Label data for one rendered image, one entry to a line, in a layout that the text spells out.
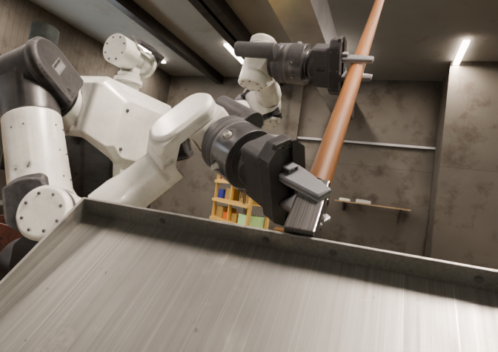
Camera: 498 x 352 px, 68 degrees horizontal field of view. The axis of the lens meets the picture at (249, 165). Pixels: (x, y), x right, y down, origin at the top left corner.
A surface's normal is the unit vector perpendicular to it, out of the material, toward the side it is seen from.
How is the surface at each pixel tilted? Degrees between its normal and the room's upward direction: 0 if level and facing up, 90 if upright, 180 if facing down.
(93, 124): 86
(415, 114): 90
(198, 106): 58
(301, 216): 40
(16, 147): 77
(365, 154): 90
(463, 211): 90
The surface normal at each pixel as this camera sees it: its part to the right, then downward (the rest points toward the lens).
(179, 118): -0.38, -0.64
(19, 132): -0.06, -0.31
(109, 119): 0.39, -0.09
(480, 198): -0.35, -0.12
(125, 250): -0.10, -0.83
